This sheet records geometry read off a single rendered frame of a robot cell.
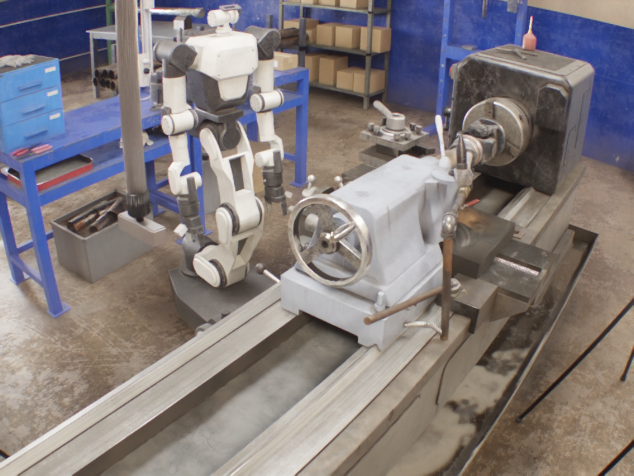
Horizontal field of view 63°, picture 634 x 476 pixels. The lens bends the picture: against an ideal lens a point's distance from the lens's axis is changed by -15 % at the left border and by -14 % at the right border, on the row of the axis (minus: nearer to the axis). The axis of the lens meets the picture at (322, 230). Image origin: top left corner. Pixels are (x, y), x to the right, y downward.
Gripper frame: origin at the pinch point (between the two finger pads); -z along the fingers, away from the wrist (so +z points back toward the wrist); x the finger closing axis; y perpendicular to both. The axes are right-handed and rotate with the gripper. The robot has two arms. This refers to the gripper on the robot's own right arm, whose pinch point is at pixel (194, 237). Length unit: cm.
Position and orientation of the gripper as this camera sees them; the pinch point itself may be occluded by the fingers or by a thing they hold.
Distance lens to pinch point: 245.9
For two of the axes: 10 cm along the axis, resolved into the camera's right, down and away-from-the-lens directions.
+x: 6.8, 1.8, -7.1
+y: 7.3, -3.1, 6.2
